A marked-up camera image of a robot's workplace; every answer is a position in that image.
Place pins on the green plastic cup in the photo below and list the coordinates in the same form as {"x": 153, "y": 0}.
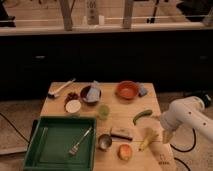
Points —
{"x": 103, "y": 112}

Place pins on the yellow corn cob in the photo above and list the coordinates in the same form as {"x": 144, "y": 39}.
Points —
{"x": 150, "y": 136}

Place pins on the white round lid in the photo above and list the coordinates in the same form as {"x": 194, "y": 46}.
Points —
{"x": 73, "y": 106}

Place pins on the small metal cup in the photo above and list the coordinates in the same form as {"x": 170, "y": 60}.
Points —
{"x": 104, "y": 141}

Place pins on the dark red berry cluster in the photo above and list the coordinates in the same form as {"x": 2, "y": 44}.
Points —
{"x": 71, "y": 96}

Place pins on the blue grey sponge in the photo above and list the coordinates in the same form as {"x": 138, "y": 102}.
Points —
{"x": 142, "y": 90}

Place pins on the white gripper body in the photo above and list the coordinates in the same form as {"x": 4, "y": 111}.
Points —
{"x": 169, "y": 122}

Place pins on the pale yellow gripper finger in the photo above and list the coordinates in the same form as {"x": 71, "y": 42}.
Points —
{"x": 166, "y": 136}

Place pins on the orange bowl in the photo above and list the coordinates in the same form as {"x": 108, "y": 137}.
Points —
{"x": 127, "y": 89}

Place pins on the white handled dish brush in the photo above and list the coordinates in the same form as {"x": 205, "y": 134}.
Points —
{"x": 54, "y": 94}

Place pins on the green plastic tray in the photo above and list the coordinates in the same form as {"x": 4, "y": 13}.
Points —
{"x": 52, "y": 139}

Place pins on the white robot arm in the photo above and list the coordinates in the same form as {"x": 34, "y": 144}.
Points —
{"x": 189, "y": 111}

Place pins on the orange yellow fruit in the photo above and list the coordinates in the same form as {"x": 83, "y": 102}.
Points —
{"x": 125, "y": 152}

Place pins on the silver fork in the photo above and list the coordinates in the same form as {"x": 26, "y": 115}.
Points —
{"x": 75, "y": 148}

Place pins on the blue grey cloth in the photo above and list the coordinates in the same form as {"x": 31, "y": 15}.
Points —
{"x": 93, "y": 94}

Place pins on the dark maroon bowl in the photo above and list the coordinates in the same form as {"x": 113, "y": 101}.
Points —
{"x": 83, "y": 93}

